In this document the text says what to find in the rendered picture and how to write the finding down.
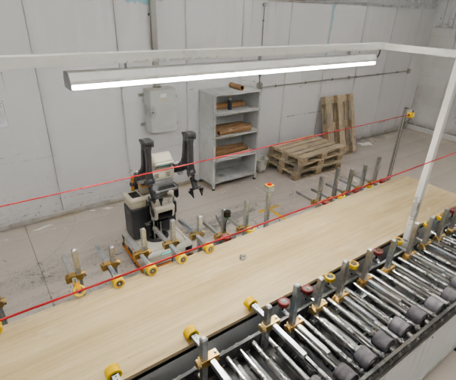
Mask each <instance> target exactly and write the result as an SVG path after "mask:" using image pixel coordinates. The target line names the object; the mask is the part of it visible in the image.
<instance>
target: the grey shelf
mask: <svg viewBox="0 0 456 380"><path fill-rule="evenodd" d="M228 97H232V101H234V100H244V101H245V106H238V107H232V110H228V108H225V109H216V104H217V103H222V102H227V101H228ZM261 99H262V90H261V89H258V88H255V87H250V86H247V85H244V89H243V90H238V89H234V88H232V87H217V88H209V89H201V90H199V161H202V162H199V177H200V179H199V181H200V182H202V180H201V179H203V180H204V181H206V182H208V183H209V184H210V185H211V186H212V191H215V184H218V183H221V182H225V181H228V180H233V179H237V178H241V177H244V176H248V175H252V174H254V177H253V179H256V162H257V151H258V149H257V148H258V141H259V121H260V110H261ZM213 105H214V107H213ZM241 118H242V120H241ZM244 118H245V119H244ZM236 121H242V122H246V124H249V123H250V124H251V125H252V130H248V131H243V132H238V133H230V134H225V135H221V136H219V135H218V134H216V125H217V124H226V123H231V122H236ZM234 143H243V145H244V146H245V145H247V146H248V149H246V150H243V151H239V152H242V153H239V154H235V155H230V154H234V153H238V152H233V153H230V154H226V155H229V156H225V157H222V158H217V157H221V156H224V155H220V156H217V157H216V147H218V146H225V145H230V144H234ZM251 149H256V150H252V151H248V150H251ZM214 150H215V151H214ZM244 151H248V152H244ZM214 152H215V153H214ZM214 156H215V157H214ZM211 158H216V159H212V160H208V161H204V160H207V159H211ZM241 161H242V162H241Z"/></svg>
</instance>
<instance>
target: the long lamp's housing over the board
mask: <svg viewBox="0 0 456 380"><path fill-rule="evenodd" d="M377 59H378V58H377V55H376V54H370V53H366V54H351V55H347V54H340V55H327V56H314V57H289V58H276V59H263V60H237V61H224V62H211V63H186V64H173V65H159V66H134V67H127V69H125V68H124V67H121V68H107V69H82V70H69V71H63V80H64V84H65V87H66V88H68V89H69V90H70V91H72V85H82V84H100V83H110V82H119V81H138V80H148V79H158V78H176V77H185V76H196V75H214V74H224V73H233V72H252V71H262V70H272V69H290V68H299V67H309V66H328V65H338V64H347V63H366V62H375V65H376V62H377Z"/></svg>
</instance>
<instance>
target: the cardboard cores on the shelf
mask: <svg viewBox="0 0 456 380"><path fill-rule="evenodd" d="M238 106H245V101H244V100H234V101H232V107H238ZM225 108H228V102H222V103H217V104H216V109H225ZM248 130H252V125H251V124H250V123H249V124H246V122H242V121H236V122H231V123H226V124H217V125H216V134H218V135H219V136H221V135H225V134H230V133H238V132H243V131H248ZM246 149H248V146H247V145H245V146H244V145H243V143H242V142H238V143H234V144H230V145H225V146H218V147H216V157H217V156H220V155H226V154H230V153H233V152H239V151H243V150H246Z"/></svg>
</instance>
